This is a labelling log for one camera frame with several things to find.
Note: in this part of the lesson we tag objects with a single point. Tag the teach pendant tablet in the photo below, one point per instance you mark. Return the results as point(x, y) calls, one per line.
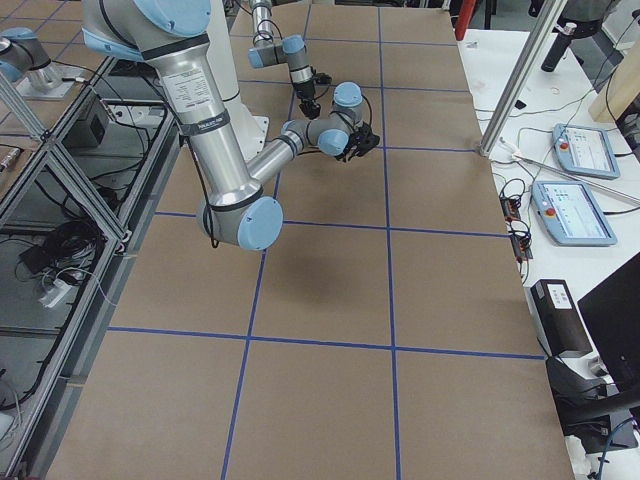
point(585, 151)
point(571, 215)

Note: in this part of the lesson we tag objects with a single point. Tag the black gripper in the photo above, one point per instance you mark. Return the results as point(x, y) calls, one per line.
point(357, 141)
point(304, 92)

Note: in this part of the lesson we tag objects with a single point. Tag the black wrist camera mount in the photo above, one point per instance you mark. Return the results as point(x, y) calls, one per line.
point(321, 78)
point(364, 140)

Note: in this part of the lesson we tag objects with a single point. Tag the aluminium side frame rail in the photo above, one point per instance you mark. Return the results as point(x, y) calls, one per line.
point(94, 156)

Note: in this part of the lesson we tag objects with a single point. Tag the black cylinder bottle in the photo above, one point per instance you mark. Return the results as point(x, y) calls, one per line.
point(561, 42)

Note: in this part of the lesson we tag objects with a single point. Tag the aluminium frame post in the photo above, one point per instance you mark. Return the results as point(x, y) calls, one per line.
point(534, 43)

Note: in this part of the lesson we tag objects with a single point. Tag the far teach pendant tablet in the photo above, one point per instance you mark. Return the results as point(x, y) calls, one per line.
point(585, 151)

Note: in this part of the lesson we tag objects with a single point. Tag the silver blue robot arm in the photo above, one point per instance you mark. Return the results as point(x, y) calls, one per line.
point(171, 37)
point(270, 48)

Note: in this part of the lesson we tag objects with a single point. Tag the black monitor with stand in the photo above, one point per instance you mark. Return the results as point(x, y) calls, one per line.
point(591, 409)

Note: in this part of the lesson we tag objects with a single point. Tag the white power strip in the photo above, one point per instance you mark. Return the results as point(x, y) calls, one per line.
point(55, 293)

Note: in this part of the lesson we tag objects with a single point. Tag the dark brown box with label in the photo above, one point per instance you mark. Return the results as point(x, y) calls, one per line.
point(563, 328)

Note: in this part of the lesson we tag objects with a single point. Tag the near teach pendant tablet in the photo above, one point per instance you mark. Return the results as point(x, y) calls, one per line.
point(571, 215)

